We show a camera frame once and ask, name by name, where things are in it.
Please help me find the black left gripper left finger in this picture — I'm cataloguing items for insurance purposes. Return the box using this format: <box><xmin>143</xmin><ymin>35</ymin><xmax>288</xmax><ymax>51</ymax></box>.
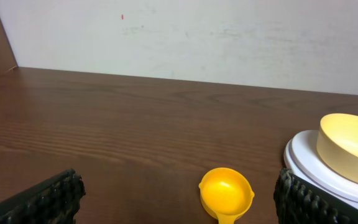
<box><xmin>0</xmin><ymin>169</ymin><xmax>86</xmax><ymax>224</ymax></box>

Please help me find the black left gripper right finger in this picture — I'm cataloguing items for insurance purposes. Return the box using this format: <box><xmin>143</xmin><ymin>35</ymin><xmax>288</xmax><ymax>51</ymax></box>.
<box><xmin>273</xmin><ymin>168</ymin><xmax>358</xmax><ymax>224</ymax></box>

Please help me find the yellow plastic measuring scoop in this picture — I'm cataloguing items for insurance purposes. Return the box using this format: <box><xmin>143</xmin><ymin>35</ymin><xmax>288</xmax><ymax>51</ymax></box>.
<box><xmin>198</xmin><ymin>167</ymin><xmax>255</xmax><ymax>224</ymax></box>

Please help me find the white digital kitchen scale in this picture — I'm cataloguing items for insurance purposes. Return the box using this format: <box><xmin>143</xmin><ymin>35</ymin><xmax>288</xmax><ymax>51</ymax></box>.
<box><xmin>283</xmin><ymin>130</ymin><xmax>358</xmax><ymax>209</ymax></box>

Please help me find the pale yellow bowl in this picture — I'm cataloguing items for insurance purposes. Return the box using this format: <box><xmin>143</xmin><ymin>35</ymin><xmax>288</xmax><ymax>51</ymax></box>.
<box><xmin>316</xmin><ymin>113</ymin><xmax>358</xmax><ymax>183</ymax></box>

